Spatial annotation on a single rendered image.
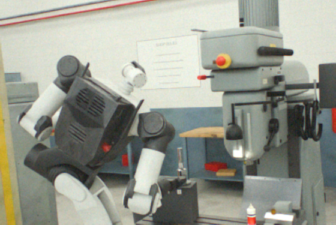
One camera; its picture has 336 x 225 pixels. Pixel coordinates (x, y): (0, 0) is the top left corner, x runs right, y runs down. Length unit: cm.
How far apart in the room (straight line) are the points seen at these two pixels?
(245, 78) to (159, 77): 534
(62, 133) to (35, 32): 738
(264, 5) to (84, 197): 121
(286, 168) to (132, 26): 547
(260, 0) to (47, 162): 122
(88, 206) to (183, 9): 544
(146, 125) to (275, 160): 98
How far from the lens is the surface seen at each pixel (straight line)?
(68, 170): 174
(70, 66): 170
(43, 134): 178
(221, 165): 633
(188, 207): 212
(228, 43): 170
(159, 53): 705
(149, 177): 154
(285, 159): 229
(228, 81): 180
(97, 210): 173
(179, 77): 686
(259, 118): 183
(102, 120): 150
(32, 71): 903
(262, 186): 233
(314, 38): 611
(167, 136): 157
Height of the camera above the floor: 171
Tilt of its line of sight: 7 degrees down
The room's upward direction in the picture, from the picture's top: 4 degrees counter-clockwise
